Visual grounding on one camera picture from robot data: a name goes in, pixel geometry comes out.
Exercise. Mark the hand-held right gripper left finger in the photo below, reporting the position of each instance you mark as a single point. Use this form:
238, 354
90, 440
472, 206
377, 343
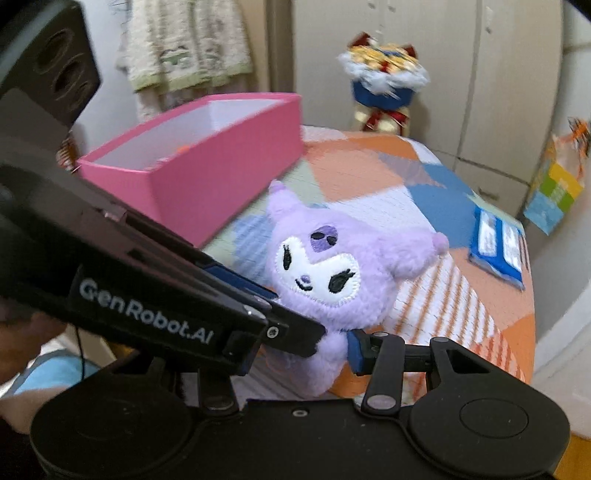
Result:
217, 392

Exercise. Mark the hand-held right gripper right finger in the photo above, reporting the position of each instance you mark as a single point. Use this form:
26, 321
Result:
356, 353

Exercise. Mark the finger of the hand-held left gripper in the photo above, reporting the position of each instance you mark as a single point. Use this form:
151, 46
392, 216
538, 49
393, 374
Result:
295, 337
240, 282

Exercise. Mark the purple plush toy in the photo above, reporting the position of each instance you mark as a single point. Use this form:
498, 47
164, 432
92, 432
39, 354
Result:
323, 258

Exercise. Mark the pink storage box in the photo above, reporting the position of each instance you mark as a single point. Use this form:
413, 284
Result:
221, 184

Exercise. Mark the person's left hand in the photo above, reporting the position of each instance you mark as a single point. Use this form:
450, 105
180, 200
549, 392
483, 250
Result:
27, 346

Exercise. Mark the light blue cloth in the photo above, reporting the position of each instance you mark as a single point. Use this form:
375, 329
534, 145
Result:
51, 374

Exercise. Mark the blue and white packet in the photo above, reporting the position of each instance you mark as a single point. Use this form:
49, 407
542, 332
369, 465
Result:
498, 244

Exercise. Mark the cream fluffy robe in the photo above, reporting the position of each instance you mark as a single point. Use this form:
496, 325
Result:
184, 46

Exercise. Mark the colourful paper gift bag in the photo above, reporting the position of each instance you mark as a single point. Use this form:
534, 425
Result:
551, 194

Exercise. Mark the blue wrapped flower bouquet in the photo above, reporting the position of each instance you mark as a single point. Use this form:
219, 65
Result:
383, 74

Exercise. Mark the beige wardrobe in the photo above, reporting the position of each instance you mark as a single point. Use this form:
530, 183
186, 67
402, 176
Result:
508, 69

